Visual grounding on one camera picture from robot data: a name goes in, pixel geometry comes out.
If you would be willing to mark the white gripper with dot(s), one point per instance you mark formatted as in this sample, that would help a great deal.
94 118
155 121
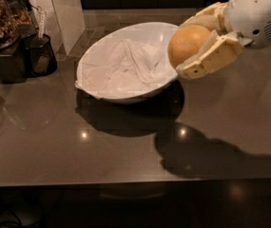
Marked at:
256 14

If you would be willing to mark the orange fruit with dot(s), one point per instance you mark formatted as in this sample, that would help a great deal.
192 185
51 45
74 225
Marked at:
185 43

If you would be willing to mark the white bowl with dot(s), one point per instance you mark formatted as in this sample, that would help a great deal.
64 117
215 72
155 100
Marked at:
156 34

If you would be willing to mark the white paper napkin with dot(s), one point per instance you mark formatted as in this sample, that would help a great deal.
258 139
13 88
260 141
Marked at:
122 68

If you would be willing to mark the white paper bag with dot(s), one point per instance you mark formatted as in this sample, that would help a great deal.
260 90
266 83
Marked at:
64 23

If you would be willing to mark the white tag stick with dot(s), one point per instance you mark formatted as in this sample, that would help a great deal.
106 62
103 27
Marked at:
42 15

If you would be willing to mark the black mesh cup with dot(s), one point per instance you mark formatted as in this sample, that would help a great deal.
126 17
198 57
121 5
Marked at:
39 56

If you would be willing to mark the dark box under jar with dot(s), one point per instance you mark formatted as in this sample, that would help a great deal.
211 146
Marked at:
13 68

